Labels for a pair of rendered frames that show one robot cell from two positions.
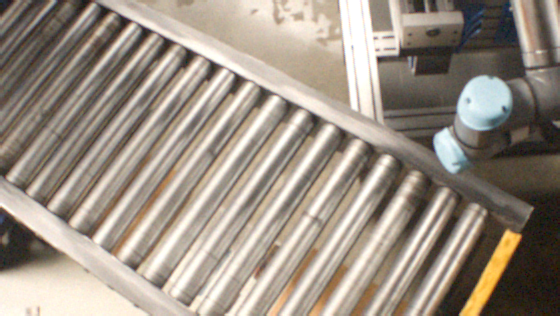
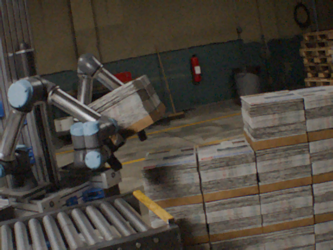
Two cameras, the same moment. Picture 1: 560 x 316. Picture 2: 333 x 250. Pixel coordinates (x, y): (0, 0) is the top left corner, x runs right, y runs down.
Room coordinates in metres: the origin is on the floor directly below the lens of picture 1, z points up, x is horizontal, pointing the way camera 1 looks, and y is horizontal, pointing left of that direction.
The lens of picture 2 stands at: (-0.76, 1.27, 1.41)
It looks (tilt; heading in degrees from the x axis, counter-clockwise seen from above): 9 degrees down; 299
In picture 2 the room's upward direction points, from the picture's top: 9 degrees counter-clockwise
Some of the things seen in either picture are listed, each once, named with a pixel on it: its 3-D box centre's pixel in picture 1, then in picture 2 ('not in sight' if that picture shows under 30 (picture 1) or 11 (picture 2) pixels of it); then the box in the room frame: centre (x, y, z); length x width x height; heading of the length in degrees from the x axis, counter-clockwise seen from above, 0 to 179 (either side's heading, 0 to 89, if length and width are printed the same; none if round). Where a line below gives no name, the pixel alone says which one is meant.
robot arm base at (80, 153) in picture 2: not in sight; (84, 153); (1.00, -0.86, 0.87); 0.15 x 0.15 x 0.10
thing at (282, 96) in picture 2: not in sight; (270, 97); (-0.07, -1.15, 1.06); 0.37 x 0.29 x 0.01; 116
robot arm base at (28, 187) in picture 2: not in sight; (22, 178); (1.05, -0.37, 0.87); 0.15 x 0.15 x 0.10
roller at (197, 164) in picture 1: (191, 173); (6, 247); (0.61, 0.21, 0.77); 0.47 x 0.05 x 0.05; 138
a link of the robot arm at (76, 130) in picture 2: not in sight; (81, 134); (1.00, -0.87, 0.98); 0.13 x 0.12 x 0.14; 126
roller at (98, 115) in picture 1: (97, 116); not in sight; (0.78, 0.40, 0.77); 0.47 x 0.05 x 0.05; 138
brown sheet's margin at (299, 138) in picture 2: not in sight; (273, 134); (-0.07, -1.15, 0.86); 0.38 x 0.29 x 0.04; 116
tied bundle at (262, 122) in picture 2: not in sight; (272, 119); (-0.07, -1.15, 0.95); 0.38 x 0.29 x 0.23; 116
